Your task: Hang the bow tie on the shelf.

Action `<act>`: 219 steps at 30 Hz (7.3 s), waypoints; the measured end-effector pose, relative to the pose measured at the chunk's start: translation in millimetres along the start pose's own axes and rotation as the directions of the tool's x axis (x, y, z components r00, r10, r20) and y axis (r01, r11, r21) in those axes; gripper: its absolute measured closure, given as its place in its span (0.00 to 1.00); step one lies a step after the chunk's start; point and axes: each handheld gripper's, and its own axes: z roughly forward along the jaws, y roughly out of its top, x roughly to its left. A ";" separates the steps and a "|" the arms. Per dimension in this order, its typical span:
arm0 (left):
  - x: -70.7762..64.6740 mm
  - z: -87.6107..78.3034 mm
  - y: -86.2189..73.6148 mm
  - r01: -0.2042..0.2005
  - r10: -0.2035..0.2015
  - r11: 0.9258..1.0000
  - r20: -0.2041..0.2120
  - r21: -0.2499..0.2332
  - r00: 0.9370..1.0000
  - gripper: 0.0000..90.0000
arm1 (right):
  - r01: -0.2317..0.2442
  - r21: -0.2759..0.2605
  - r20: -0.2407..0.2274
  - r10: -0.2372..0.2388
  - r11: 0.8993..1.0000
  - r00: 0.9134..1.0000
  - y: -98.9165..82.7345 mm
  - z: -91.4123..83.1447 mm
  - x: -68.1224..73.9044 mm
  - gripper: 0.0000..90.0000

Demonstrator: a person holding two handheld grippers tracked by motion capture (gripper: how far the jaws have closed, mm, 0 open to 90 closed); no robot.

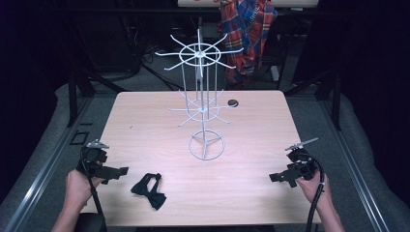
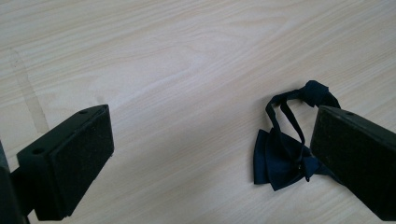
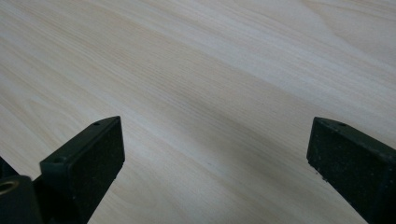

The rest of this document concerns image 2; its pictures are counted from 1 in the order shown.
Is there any navy blue bow tie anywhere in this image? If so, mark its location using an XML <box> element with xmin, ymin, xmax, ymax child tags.
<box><xmin>253</xmin><ymin>79</ymin><xmax>342</xmax><ymax>192</ymax></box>

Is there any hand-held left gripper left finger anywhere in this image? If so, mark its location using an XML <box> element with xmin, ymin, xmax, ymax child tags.
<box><xmin>10</xmin><ymin>104</ymin><xmax>115</xmax><ymax>222</ymax></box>

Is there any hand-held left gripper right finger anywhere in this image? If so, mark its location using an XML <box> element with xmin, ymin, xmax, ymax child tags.
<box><xmin>309</xmin><ymin>105</ymin><xmax>396</xmax><ymax>222</ymax></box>

